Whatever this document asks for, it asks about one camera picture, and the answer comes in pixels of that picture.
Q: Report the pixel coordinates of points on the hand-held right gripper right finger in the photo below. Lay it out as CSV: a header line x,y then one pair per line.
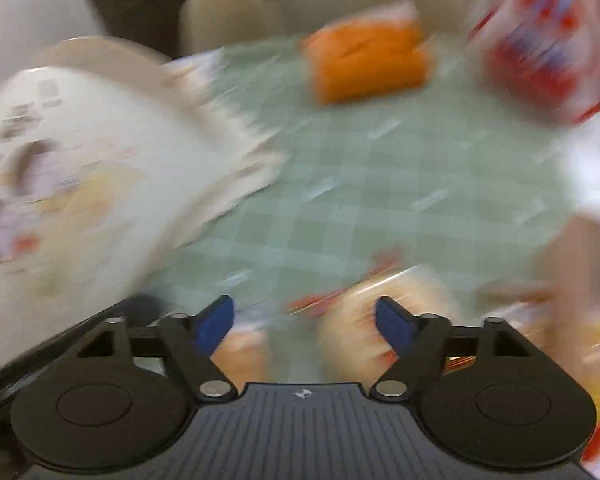
x,y
392,324

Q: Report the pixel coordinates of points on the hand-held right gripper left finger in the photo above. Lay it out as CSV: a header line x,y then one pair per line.
x,y
215,324

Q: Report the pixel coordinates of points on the clear bread packet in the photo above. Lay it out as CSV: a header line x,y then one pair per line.
x,y
360,320

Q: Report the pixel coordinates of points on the white paper bag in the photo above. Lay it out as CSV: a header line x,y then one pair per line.
x,y
95,170

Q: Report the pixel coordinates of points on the small biscuit packet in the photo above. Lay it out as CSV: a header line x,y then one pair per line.
x,y
242,357

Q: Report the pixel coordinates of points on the green chequered table mat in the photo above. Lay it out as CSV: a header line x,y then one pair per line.
x,y
380,175

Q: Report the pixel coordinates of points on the white leaf-print tablecloth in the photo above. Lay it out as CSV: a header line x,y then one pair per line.
x,y
595,160

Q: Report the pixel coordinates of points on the orange snack packet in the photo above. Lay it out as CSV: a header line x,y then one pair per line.
x,y
367,57

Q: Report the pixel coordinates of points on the white red rabbit bag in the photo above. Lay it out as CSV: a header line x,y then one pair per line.
x,y
540,40

